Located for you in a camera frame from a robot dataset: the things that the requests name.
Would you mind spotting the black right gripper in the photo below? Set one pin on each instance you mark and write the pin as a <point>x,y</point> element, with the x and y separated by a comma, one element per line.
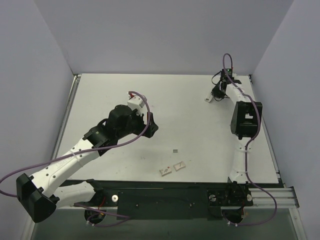
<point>217,91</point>

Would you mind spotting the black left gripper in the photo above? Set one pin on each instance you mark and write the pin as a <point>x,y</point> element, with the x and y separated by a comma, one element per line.
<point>149,126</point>

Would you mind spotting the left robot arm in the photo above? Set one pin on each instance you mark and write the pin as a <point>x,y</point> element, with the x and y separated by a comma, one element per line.
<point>41,193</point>

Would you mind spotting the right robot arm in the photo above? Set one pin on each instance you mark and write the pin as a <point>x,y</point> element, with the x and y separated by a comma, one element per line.
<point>245,125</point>

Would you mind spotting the staple box with red dot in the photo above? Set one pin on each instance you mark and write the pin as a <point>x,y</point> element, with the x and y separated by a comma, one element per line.
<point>165,171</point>

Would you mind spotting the open staple box tray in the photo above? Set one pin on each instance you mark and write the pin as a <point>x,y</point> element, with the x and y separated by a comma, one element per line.
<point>178,166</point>

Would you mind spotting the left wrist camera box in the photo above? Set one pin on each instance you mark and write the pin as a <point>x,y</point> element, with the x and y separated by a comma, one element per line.
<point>136,103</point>

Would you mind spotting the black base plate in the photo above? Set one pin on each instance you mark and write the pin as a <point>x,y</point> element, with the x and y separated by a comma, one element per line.
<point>151,200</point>

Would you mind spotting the aluminium rail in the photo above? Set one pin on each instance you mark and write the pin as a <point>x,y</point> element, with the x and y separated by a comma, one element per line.
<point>285,198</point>

